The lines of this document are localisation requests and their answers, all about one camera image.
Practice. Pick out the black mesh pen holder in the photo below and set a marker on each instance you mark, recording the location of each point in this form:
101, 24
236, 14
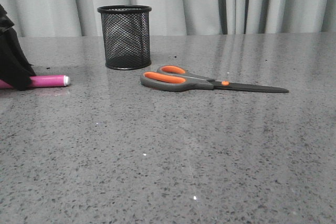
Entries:
126, 36

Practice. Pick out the pink marker pen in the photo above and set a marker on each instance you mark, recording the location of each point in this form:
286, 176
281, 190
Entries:
48, 81

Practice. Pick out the grey orange handled scissors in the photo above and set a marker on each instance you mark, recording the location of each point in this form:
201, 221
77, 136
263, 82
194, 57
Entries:
177, 79

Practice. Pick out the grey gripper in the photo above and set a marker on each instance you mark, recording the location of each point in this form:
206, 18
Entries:
15, 68

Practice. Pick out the grey curtain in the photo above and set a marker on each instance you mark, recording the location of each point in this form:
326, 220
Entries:
61, 18

